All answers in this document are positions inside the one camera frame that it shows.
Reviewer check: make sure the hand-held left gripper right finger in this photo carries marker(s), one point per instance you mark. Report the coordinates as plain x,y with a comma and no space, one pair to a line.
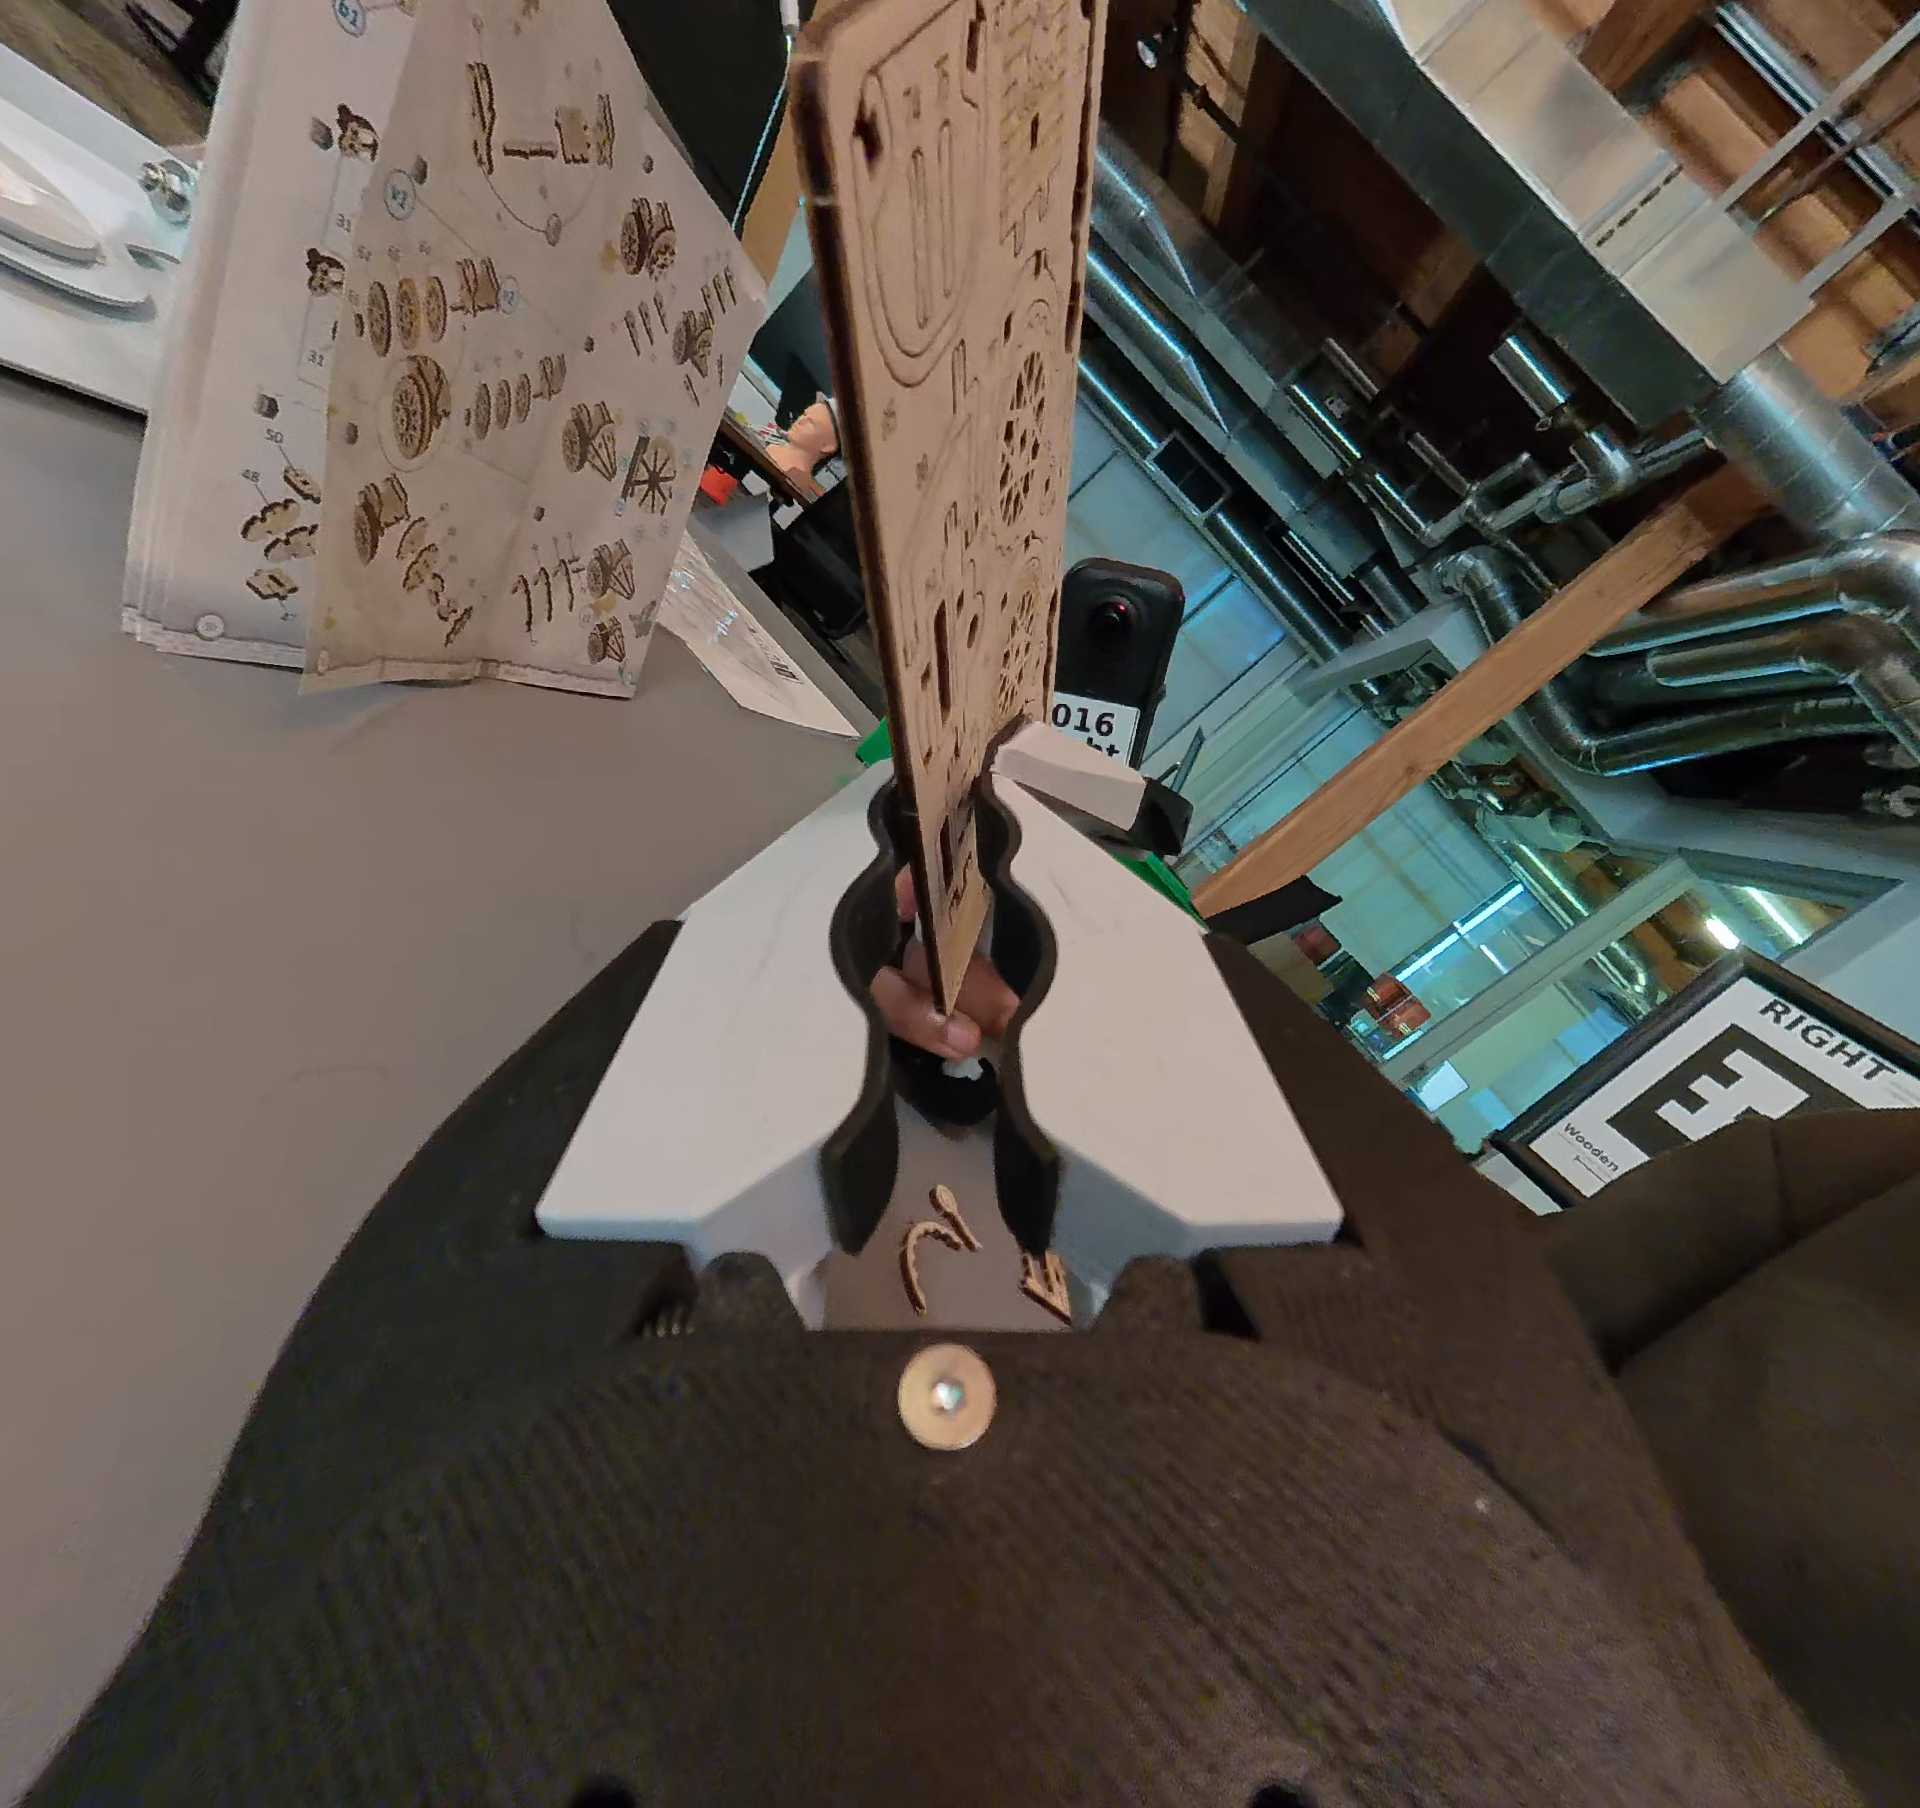
1169,1086

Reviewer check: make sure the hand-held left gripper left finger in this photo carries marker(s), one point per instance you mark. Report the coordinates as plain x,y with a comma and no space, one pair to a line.
719,1071

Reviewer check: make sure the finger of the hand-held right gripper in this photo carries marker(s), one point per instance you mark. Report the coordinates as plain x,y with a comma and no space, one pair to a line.
1079,773

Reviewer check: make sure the laser-cut wooden model sheet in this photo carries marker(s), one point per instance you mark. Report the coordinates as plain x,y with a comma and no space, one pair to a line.
960,337

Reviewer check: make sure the grey desk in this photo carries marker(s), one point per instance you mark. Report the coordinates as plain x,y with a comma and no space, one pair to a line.
376,937

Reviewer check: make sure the person's right hand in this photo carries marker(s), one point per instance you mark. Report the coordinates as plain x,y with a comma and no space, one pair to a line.
936,1028

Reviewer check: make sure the green storage bin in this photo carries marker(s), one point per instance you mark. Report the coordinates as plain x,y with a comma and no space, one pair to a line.
1169,877

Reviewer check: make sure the small angular wooden piece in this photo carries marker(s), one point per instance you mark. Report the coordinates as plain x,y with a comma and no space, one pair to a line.
1051,1283

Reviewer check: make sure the small curved wooden piece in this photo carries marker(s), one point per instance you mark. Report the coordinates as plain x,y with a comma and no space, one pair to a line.
921,1259

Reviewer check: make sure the black office chair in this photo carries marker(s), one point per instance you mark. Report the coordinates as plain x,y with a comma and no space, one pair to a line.
824,563

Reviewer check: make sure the wooden beam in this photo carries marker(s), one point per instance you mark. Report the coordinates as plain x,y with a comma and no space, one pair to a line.
1501,700

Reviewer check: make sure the black framed marker sign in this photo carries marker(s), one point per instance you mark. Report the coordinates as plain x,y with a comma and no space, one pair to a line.
1695,1086

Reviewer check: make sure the bundle of silver pipes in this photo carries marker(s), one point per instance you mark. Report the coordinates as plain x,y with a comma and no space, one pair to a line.
1723,669

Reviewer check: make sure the model instruction booklet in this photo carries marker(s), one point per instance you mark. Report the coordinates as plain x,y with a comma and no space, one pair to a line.
496,337

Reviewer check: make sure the black panel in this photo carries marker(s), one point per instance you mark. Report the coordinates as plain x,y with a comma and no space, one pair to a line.
675,38

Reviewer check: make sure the white flat board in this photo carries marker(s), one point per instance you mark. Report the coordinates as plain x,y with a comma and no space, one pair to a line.
61,352

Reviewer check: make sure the metal air duct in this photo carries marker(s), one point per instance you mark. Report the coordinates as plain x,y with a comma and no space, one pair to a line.
1501,115

